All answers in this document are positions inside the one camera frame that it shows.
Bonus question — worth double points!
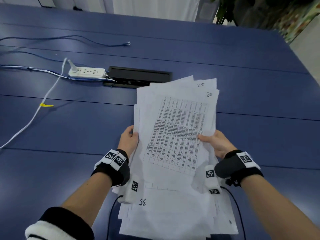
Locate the person's right hand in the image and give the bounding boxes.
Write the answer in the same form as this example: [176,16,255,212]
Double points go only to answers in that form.
[197,130,237,160]

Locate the person's left hand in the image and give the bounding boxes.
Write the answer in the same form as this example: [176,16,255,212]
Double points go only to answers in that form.
[117,125,139,158]

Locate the dense table print paper sheet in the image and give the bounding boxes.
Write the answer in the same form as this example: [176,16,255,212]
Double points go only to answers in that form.
[136,88,220,177]

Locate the pile of printed papers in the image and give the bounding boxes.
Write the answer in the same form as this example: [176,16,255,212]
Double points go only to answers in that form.
[111,75,239,240]

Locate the person's left forearm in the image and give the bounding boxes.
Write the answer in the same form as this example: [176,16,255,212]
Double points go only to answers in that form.
[61,172,113,227]

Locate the person's right forearm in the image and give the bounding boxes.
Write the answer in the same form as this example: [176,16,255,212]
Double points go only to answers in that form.
[241,173,320,240]

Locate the white power strip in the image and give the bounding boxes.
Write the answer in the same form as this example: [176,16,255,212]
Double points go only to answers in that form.
[68,67,107,79]

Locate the white plug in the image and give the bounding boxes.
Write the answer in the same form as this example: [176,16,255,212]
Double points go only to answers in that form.
[67,59,78,73]

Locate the black white left armband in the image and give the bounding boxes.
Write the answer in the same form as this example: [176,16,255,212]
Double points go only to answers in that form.
[25,207,95,240]

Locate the white cabinet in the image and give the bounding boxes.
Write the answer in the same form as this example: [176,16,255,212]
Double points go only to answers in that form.
[290,22,320,85]

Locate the green potted plant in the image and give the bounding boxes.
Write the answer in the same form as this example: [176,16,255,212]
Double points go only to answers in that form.
[210,0,300,27]

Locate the white curtain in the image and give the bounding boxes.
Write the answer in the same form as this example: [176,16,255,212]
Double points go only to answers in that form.
[111,0,200,22]

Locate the black right wrist strap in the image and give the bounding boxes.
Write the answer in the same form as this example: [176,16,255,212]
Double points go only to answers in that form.
[214,149,264,187]

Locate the black wrist strap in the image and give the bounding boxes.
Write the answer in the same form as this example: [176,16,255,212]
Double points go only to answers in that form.
[91,149,130,187]
[214,149,264,187]

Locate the black left wrist strap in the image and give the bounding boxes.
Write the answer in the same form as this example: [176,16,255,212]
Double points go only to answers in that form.
[91,149,130,187]

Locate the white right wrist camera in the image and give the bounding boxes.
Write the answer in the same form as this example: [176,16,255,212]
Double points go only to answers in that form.
[204,164,222,195]

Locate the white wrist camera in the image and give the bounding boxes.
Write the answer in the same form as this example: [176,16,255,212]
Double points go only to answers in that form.
[117,173,140,205]
[204,164,222,195]

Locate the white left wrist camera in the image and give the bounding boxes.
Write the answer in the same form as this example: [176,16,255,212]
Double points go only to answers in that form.
[117,173,140,205]

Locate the black table cable box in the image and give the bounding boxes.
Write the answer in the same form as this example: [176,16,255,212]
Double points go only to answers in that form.
[103,66,173,88]

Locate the black right camera cable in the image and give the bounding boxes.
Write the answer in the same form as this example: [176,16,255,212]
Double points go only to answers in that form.
[220,186,247,240]

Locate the black camera cable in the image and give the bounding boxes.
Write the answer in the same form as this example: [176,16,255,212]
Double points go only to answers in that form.
[220,186,247,240]
[106,195,124,240]

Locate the black left camera cable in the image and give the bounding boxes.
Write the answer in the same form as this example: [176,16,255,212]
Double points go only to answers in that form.
[106,195,124,240]

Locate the white power cable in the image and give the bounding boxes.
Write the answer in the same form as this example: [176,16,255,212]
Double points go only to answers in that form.
[0,57,69,150]

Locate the blue network cable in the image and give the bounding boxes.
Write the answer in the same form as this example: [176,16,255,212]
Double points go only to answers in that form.
[0,35,131,47]

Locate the dark blue thin cable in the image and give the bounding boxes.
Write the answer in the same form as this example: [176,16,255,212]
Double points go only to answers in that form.
[0,51,63,63]

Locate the colourful mosaic tile wall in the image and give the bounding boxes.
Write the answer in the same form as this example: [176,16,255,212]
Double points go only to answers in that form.
[274,2,320,44]

